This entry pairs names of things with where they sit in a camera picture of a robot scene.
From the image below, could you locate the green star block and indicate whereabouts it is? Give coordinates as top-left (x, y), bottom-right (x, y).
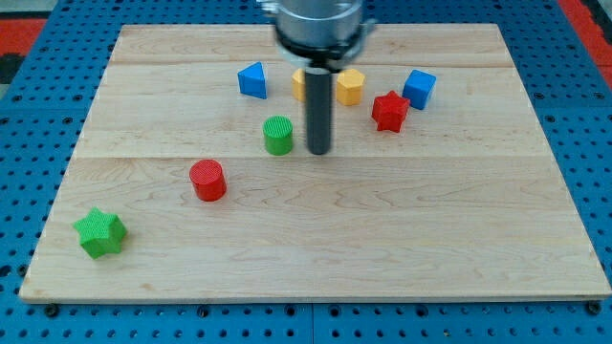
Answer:
top-left (73, 207), bottom-right (127, 259)

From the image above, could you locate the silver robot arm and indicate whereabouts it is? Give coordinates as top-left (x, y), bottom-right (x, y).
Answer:
top-left (257, 0), bottom-right (377, 155)

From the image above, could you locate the red star block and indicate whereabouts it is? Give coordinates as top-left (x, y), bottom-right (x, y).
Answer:
top-left (371, 91), bottom-right (410, 133)

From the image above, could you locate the blue cube block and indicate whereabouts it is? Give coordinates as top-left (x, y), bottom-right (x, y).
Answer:
top-left (402, 70), bottom-right (437, 110)

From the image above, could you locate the yellow block behind rod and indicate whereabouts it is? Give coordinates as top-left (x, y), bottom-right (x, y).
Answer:
top-left (292, 69), bottom-right (305, 102)

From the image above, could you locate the blue triangle block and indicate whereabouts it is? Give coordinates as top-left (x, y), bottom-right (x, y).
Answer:
top-left (237, 62), bottom-right (267, 99)

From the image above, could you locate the green cylinder block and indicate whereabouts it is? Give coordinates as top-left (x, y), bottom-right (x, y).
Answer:
top-left (262, 116), bottom-right (293, 156)

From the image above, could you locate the red cylinder block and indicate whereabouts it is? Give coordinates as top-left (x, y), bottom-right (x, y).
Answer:
top-left (189, 159), bottom-right (227, 202)

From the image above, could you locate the yellow hexagon block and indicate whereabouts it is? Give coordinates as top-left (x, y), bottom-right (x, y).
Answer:
top-left (336, 69), bottom-right (365, 106)

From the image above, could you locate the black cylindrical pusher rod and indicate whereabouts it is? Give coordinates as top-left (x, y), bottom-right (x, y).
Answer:
top-left (304, 69), bottom-right (333, 155)

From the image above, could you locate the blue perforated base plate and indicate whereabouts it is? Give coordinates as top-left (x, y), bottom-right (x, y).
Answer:
top-left (1, 0), bottom-right (611, 343)

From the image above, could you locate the wooden board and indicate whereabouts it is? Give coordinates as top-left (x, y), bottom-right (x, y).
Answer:
top-left (19, 24), bottom-right (611, 304)

